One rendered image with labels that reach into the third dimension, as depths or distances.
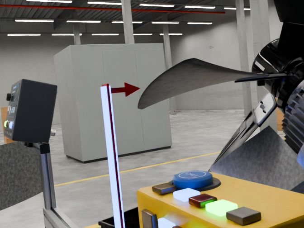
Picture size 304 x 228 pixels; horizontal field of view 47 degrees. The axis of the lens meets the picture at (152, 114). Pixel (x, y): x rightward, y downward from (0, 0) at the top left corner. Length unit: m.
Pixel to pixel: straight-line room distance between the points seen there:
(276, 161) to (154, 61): 6.77
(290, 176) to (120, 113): 6.39
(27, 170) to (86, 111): 4.29
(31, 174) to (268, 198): 2.35
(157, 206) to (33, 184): 2.30
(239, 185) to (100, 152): 6.56
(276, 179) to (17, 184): 2.01
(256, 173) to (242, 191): 0.37
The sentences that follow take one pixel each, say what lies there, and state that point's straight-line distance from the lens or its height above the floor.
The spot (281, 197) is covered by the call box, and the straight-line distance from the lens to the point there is 0.31.
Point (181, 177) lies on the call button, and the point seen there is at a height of 1.08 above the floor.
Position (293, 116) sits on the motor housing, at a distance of 0.72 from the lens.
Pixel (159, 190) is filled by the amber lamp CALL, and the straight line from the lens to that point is 0.34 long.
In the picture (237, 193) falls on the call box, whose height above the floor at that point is 1.07.
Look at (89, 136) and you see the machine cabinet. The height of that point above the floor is 0.50.
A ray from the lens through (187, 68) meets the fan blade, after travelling 0.58.
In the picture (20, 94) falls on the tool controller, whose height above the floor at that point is 1.21.
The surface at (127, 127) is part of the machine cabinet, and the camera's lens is 7.06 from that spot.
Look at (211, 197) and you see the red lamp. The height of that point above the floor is 1.08.
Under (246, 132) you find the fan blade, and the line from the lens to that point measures 0.85.
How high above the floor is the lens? 1.17
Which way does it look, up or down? 3 degrees down
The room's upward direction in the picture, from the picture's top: 6 degrees counter-clockwise
